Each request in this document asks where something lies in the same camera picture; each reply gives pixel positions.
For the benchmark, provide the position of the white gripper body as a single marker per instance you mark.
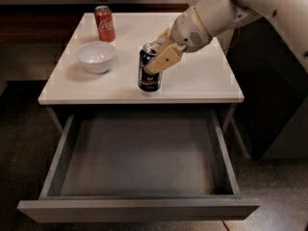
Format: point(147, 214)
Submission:
point(187, 32)

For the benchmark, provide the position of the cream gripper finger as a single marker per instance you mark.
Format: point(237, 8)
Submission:
point(164, 39)
point(166, 58)

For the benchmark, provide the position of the dark blue pepsi can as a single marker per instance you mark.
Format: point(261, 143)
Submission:
point(148, 82)

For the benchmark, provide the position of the grey top drawer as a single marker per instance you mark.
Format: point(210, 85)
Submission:
point(134, 167)

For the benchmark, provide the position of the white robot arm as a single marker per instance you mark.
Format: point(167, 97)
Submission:
point(288, 17)

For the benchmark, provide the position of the grey drawer cabinet white top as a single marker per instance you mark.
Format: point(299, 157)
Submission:
point(201, 77)

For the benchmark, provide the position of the red coca-cola can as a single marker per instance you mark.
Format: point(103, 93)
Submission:
point(104, 21)

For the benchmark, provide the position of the white bowl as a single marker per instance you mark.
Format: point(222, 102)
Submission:
point(96, 57)

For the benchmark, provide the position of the black cabinet on right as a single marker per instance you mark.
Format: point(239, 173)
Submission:
point(273, 119)

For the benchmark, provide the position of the dark wooden bench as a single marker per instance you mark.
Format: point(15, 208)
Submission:
point(40, 23)

